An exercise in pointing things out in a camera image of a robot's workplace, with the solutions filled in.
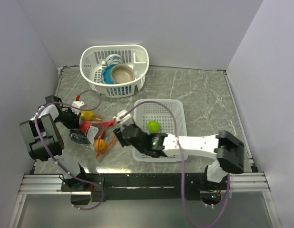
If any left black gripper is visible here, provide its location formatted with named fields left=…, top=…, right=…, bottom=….
left=54, top=107, right=81, bottom=130

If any yellow fake lemon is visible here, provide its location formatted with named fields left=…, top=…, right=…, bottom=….
left=80, top=111, right=94, bottom=121

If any dark fake grapes bunch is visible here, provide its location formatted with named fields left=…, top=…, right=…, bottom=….
left=69, top=129, right=90, bottom=144

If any clear zip top bag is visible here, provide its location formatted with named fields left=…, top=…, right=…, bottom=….
left=79, top=118, right=116, bottom=158

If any brown fake potato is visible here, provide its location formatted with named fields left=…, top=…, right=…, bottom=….
left=89, top=115, right=104, bottom=123

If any green fake lime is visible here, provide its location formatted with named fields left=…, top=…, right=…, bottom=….
left=147, top=120, right=161, bottom=133

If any red fake apple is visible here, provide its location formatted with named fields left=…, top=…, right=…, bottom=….
left=80, top=121, right=92, bottom=134

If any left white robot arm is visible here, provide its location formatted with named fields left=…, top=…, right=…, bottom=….
left=20, top=95, right=89, bottom=191

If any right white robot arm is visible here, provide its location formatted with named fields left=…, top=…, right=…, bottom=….
left=114, top=123, right=244, bottom=189

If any white perforated rectangular basket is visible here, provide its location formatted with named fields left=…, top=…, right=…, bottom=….
left=132, top=99, right=187, bottom=163

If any blue scalloped plate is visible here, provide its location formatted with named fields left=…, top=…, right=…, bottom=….
left=102, top=66, right=114, bottom=85

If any beige ceramic bowl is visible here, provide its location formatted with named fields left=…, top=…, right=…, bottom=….
left=111, top=64, right=135, bottom=84

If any white round dish rack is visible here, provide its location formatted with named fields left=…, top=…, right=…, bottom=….
left=79, top=45, right=149, bottom=98

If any blue floral white bowl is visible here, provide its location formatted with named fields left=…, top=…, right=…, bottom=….
left=105, top=54, right=123, bottom=66

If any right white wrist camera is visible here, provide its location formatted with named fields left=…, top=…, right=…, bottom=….
left=115, top=110, right=134, bottom=130

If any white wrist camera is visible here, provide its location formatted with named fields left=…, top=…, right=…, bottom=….
left=71, top=100, right=87, bottom=110
left=115, top=110, right=134, bottom=130

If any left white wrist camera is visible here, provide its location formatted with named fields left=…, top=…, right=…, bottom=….
left=71, top=100, right=87, bottom=110

